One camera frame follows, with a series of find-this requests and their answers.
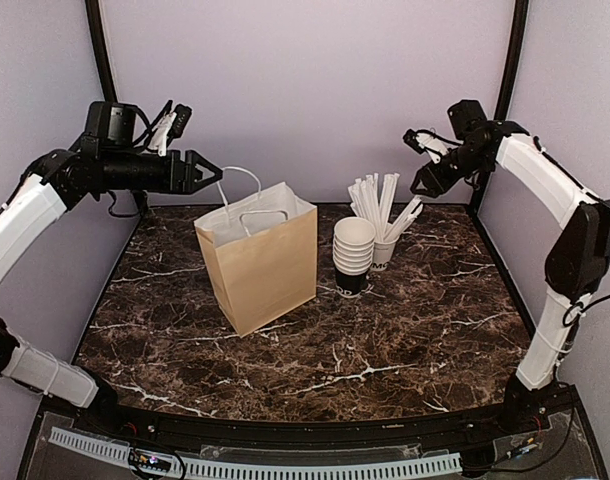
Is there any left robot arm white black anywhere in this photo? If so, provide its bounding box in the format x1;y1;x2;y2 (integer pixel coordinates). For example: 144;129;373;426
0;101;223;436

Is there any stack of black paper cups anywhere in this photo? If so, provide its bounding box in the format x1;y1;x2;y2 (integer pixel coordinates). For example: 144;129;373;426
332;217;376;298

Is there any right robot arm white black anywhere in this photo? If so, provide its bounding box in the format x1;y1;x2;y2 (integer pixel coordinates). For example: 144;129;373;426
403;99;610;394

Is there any grey cable duct rail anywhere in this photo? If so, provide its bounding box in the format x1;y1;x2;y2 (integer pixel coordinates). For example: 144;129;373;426
48;427;462;479

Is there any bundle of white wrapped straws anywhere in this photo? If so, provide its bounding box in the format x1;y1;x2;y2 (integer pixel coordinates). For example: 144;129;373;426
347;173;423;243

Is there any black enclosure frame post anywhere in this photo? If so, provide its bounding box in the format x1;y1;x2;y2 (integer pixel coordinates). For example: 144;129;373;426
469;0;529;214

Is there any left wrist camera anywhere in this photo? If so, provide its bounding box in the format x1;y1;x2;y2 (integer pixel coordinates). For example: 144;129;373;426
145;103;193;157

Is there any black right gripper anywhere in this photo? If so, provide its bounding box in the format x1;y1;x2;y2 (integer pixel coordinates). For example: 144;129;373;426
410;142;490;198

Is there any brown paper bag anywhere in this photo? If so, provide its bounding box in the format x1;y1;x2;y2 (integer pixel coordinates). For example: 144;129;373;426
194;182;318;337

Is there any black left frame post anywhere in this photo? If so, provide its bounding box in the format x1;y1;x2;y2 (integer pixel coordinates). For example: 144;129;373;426
84;0;118;103

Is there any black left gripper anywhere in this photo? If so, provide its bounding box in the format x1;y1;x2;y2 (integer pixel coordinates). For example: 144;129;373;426
100;148;223;194

